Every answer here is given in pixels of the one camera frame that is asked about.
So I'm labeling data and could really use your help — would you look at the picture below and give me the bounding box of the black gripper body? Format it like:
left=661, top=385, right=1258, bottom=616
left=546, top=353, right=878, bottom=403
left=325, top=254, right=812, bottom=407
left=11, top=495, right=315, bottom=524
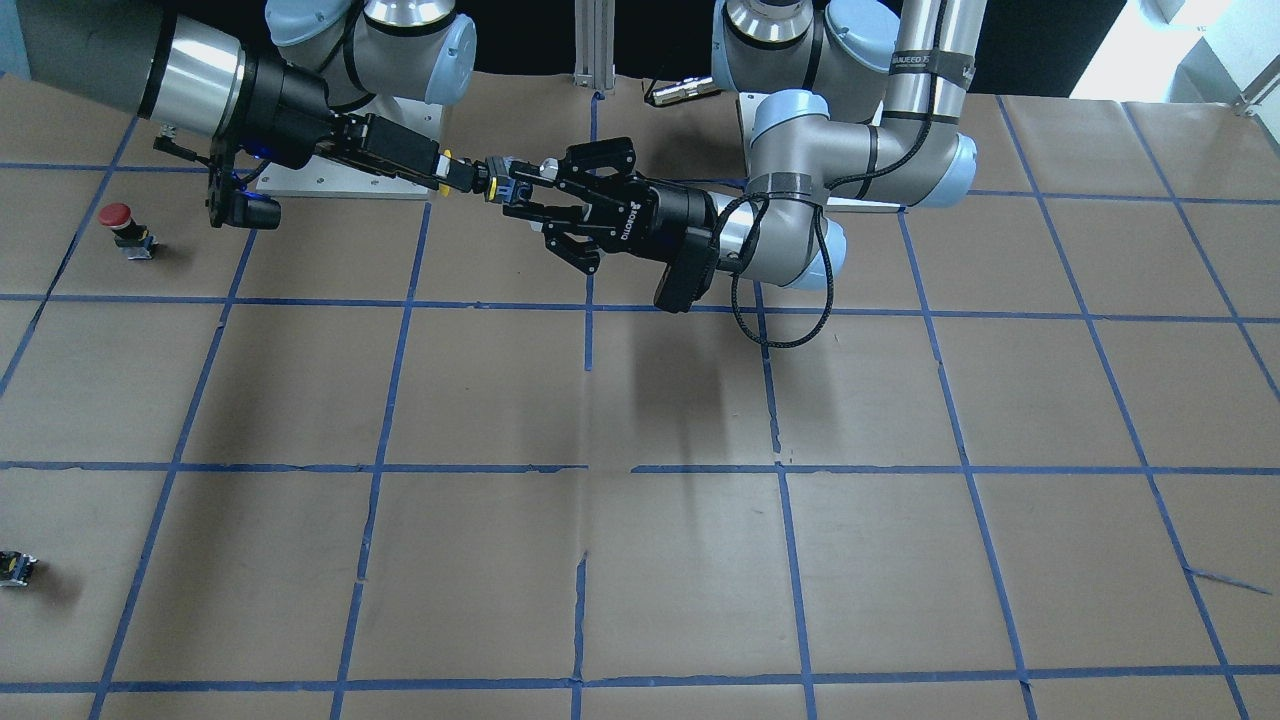
left=556, top=138, right=716, bottom=264
left=239, top=56, right=440, bottom=186

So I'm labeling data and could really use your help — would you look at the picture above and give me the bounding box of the yellow push button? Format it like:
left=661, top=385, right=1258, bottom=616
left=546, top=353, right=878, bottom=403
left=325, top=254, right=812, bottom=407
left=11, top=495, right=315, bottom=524
left=480, top=156, right=532, bottom=206

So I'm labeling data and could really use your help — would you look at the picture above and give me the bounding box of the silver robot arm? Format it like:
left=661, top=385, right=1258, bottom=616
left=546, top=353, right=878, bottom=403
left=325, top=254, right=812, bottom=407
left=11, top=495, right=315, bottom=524
left=484, top=1, right=986, bottom=313
left=3, top=1, right=477, bottom=188

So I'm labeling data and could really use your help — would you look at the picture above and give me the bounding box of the red push button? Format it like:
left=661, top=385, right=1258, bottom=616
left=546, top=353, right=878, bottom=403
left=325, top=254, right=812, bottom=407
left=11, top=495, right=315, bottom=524
left=97, top=202, right=156, bottom=261

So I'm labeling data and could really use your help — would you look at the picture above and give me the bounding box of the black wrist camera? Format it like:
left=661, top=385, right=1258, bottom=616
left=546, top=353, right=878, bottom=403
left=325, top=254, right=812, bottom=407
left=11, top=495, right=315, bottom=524
left=654, top=227, right=721, bottom=313
left=206, top=138, right=282, bottom=231

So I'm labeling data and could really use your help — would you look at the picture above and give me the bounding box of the aluminium frame post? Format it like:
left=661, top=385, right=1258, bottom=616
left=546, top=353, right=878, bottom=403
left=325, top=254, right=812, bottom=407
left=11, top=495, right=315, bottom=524
left=573, top=0, right=616, bottom=95

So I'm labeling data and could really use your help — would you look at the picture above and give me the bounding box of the silver cable connector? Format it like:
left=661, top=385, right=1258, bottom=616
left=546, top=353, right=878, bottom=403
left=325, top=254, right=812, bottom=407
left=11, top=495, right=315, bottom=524
left=643, top=76, right=722, bottom=108

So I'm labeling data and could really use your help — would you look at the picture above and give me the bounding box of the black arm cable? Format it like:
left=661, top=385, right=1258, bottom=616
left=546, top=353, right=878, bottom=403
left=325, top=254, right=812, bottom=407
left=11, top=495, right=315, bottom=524
left=728, top=60, right=977, bottom=348

